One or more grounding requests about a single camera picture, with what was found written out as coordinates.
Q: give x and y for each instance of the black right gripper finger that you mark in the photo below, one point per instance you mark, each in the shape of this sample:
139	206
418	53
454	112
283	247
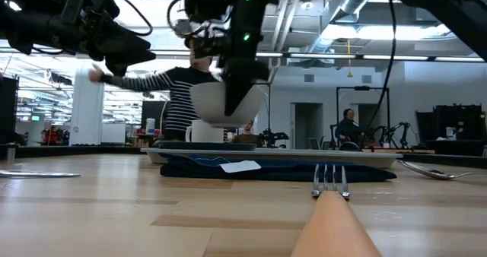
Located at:
236	95

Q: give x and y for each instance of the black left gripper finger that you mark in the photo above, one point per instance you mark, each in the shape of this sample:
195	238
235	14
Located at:
133	48
117	67

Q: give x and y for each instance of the white bowl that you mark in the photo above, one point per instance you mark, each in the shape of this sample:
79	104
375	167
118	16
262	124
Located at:
205	105

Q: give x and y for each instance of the white mug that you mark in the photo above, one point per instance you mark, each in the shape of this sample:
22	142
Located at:
205	135

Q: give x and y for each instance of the dark teal plate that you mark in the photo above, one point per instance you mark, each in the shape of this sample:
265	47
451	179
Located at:
205	146

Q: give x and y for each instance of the navy cloth napkin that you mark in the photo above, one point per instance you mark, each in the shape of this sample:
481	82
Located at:
285	173

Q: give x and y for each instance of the background black robot arm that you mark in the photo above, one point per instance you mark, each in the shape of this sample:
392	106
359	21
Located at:
272	137
404	135

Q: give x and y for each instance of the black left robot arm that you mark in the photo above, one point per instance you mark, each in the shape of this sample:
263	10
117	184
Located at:
30	21

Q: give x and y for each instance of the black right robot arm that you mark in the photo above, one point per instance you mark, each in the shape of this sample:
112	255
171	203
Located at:
468	6

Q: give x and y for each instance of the grey plastic tray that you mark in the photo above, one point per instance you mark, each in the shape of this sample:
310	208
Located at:
380	160

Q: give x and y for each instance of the person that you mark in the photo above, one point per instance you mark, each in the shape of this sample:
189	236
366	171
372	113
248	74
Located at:
348	129
247	138
179	97

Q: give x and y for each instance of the white pillar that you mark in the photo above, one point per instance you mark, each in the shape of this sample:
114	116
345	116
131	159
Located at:
86	108

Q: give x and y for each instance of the black monitor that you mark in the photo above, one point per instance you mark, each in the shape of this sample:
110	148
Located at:
152	114

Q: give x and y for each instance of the whiteboard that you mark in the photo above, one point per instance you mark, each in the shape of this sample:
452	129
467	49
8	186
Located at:
113	133

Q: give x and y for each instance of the white canister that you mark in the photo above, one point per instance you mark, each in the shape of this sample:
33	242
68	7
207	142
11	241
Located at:
150	127

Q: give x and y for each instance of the long ceiling light strip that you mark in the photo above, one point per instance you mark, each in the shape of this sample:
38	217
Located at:
456	59
323	56
395	58

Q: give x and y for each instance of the white ceiling sensor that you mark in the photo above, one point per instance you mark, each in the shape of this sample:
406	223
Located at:
306	5

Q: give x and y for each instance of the black cabinet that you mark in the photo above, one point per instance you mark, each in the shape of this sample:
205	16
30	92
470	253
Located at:
8	108
464	120

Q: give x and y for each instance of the wall air vent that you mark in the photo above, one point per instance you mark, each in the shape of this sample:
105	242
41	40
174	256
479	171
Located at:
366	78
309	78

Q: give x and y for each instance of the black metal table frame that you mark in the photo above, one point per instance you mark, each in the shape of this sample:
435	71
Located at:
76	151

